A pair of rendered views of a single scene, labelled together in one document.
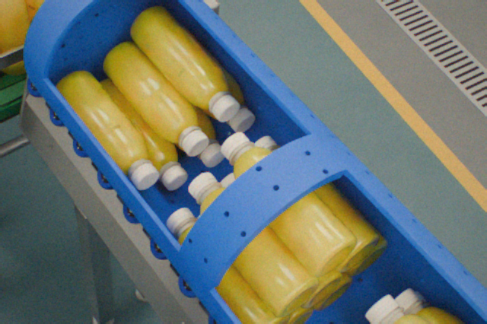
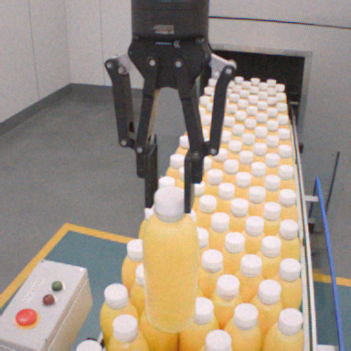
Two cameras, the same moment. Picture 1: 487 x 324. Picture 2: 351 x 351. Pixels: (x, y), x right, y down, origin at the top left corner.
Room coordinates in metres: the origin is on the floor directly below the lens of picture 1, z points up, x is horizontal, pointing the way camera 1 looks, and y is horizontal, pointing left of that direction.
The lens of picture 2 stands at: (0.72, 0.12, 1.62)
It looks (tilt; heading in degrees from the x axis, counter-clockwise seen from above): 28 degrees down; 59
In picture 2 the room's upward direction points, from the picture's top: straight up
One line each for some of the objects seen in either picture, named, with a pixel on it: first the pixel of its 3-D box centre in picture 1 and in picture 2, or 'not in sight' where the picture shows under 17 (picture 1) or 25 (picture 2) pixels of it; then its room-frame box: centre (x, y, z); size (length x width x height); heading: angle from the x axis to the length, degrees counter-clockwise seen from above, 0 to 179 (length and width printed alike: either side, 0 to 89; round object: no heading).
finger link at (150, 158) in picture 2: not in sight; (151, 176); (0.91, 0.48, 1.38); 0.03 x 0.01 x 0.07; 47
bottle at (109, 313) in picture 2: not in sight; (121, 333); (0.89, 0.59, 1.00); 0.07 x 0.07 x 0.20
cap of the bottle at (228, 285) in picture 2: not in sight; (228, 285); (1.06, 0.51, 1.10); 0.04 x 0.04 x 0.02
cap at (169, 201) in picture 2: not in sight; (170, 200); (0.92, 0.46, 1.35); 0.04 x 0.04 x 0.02
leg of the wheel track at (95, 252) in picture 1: (97, 271); not in sight; (0.74, 0.29, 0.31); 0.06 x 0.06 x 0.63; 47
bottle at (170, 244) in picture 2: not in sight; (170, 267); (0.92, 0.46, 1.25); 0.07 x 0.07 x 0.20
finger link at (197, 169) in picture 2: not in sight; (206, 161); (0.95, 0.43, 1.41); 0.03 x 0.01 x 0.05; 137
